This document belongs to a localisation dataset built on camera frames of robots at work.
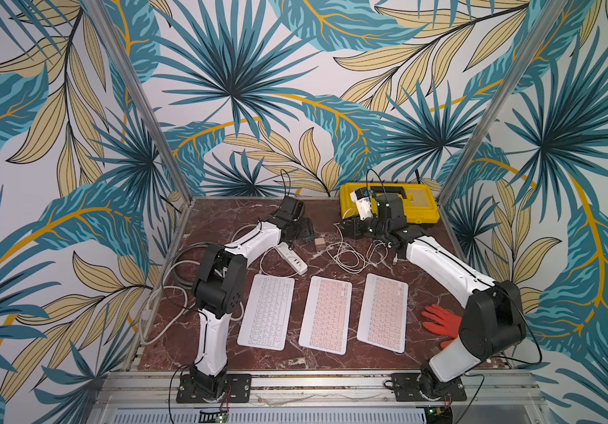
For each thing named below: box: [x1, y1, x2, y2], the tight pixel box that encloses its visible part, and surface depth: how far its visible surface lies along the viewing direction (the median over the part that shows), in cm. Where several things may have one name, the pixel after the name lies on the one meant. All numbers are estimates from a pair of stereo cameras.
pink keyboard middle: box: [298, 275, 353, 356], surface depth 88 cm
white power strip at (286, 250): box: [275, 241, 309, 276], surface depth 99 cm
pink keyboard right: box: [357, 272, 410, 355], surface depth 90 cm
